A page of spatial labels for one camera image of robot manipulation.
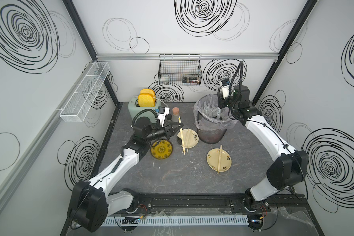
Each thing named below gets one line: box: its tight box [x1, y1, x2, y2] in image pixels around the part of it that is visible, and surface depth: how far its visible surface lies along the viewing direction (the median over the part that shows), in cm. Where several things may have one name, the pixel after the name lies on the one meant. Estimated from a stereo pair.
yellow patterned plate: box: [150, 139, 174, 160], surface depth 95 cm
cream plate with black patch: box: [176, 128, 200, 149], surface depth 101 cm
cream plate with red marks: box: [206, 147, 233, 173], surface depth 90 cm
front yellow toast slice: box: [138, 93, 156, 108], surface depth 98 cm
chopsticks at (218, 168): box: [217, 144, 223, 175], surface depth 89 cm
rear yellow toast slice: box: [140, 88, 156, 98], surface depth 98 cm
